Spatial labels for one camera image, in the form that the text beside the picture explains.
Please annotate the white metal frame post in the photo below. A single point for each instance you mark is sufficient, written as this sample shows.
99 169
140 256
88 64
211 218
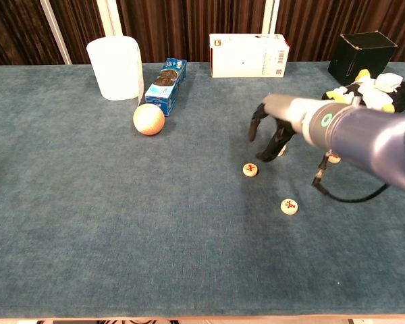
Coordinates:
108 17
270 17
55 30

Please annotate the teal table cloth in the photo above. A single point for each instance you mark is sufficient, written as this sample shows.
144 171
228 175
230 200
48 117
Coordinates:
121 219

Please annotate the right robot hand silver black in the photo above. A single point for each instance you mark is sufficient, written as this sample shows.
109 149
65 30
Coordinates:
283 108

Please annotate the penguin plush toy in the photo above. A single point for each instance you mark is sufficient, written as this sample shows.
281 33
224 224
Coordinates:
384 91

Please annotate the dark brown curtain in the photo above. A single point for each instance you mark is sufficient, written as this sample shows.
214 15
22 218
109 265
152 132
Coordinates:
189 27

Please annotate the white cardboard box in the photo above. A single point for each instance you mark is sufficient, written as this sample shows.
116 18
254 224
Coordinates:
246 57

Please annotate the right robot arm blue grey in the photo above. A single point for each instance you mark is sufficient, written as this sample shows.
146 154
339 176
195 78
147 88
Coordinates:
374 138

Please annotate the blue cookie box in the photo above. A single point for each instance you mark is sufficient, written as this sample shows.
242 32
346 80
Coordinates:
165 89

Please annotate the orange ball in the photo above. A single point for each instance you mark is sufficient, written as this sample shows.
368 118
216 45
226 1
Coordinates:
148 119

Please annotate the white toilet paper roll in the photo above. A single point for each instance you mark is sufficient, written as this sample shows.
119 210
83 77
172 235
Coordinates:
116 67

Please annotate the black cube box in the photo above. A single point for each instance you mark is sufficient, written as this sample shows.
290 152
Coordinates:
361 59

